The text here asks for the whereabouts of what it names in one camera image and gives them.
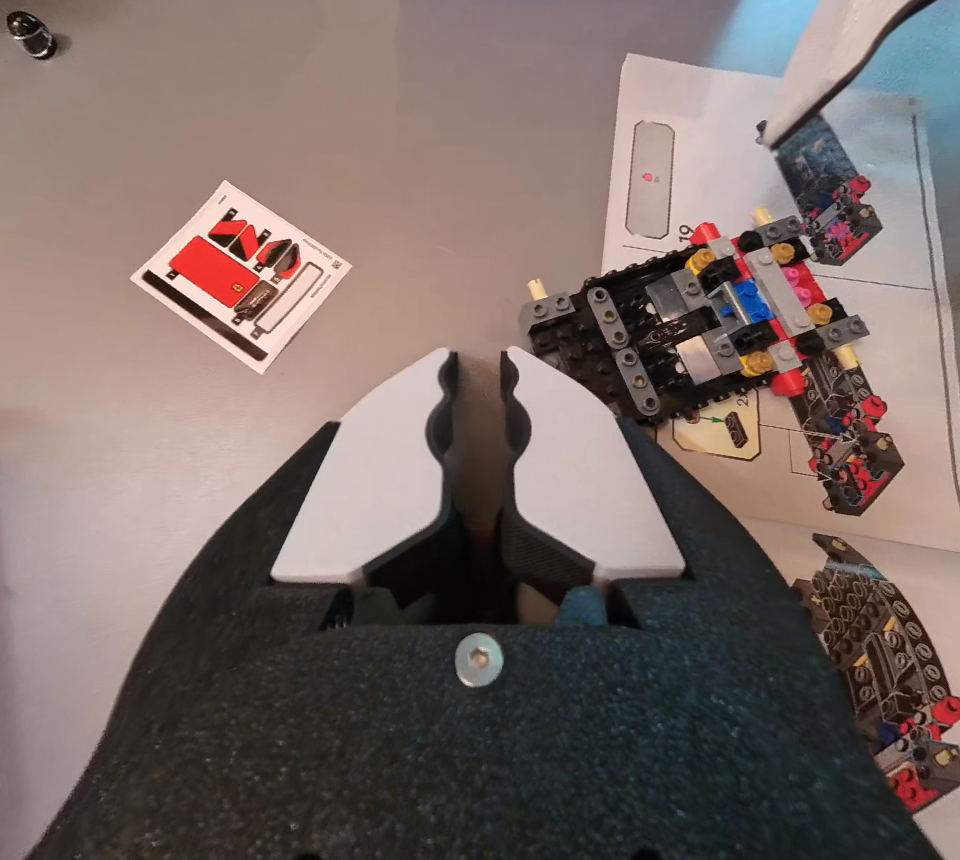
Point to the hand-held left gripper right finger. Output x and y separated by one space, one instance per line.
592 492

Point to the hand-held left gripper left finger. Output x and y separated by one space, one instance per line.
367 492

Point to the lego car chassis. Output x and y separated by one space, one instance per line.
622 335

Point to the pink round lego stud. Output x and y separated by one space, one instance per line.
804 295
789 273

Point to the lego instruction booklet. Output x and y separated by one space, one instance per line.
697 102

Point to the lego sticker sheet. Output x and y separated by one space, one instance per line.
210 267

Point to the small black shiny cap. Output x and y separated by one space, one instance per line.
31 36

